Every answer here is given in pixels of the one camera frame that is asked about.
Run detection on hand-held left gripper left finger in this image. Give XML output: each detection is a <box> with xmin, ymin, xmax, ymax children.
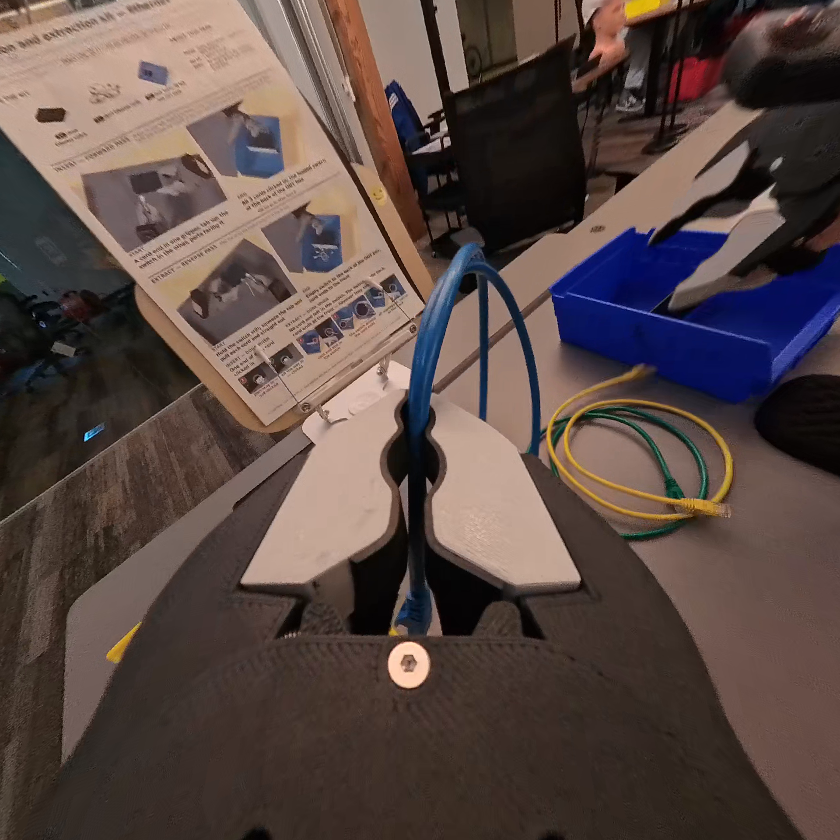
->
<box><xmin>239</xmin><ymin>390</ymin><xmax>412</xmax><ymax>635</ymax></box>

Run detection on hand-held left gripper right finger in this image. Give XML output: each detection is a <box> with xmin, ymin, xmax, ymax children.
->
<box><xmin>424</xmin><ymin>395</ymin><xmax>583</xmax><ymax>635</ymax></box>

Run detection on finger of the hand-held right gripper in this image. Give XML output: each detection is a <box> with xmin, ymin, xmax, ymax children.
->
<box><xmin>646</xmin><ymin>140</ymin><xmax>783</xmax><ymax>247</ymax></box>
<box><xmin>666</xmin><ymin>185</ymin><xmax>786</xmax><ymax>312</ymax></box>

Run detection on blue plastic bin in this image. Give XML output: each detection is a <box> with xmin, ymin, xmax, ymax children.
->
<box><xmin>550</xmin><ymin>226</ymin><xmax>840</xmax><ymax>404</ymax></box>

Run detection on green ethernet cable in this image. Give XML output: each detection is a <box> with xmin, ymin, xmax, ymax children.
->
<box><xmin>528</xmin><ymin>405</ymin><xmax>711</xmax><ymax>540</ymax></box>

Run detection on yellow ethernet cable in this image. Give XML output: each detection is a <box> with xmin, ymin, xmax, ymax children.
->
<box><xmin>545</xmin><ymin>364</ymin><xmax>735</xmax><ymax>522</ymax></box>

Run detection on blue ethernet cable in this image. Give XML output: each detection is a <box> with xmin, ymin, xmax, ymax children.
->
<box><xmin>392</xmin><ymin>241</ymin><xmax>542</xmax><ymax>639</ymax></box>

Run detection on yellow plastic bin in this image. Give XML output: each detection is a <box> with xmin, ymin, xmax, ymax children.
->
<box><xmin>106</xmin><ymin>622</ymin><xmax>142</xmax><ymax>664</ymax></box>

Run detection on red plastic bin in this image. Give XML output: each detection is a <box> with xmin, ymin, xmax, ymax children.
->
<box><xmin>668</xmin><ymin>56</ymin><xmax>729</xmax><ymax>102</ymax></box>

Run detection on black office chair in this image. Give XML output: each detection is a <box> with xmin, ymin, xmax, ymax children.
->
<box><xmin>420</xmin><ymin>36</ymin><xmax>588</xmax><ymax>257</ymax></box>

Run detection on wooden display board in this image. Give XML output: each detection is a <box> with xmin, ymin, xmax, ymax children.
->
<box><xmin>134</xmin><ymin>98</ymin><xmax>435</xmax><ymax>434</ymax></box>

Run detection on blue jacket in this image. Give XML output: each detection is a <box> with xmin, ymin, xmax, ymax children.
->
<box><xmin>384</xmin><ymin>80</ymin><xmax>427</xmax><ymax>155</ymax></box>

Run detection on instruction poster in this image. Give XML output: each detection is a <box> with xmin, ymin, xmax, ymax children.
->
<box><xmin>0</xmin><ymin>0</ymin><xmax>426</xmax><ymax>426</ymax></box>

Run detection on wooden pillar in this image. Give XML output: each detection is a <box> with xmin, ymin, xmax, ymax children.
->
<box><xmin>325</xmin><ymin>0</ymin><xmax>427</xmax><ymax>240</ymax></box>

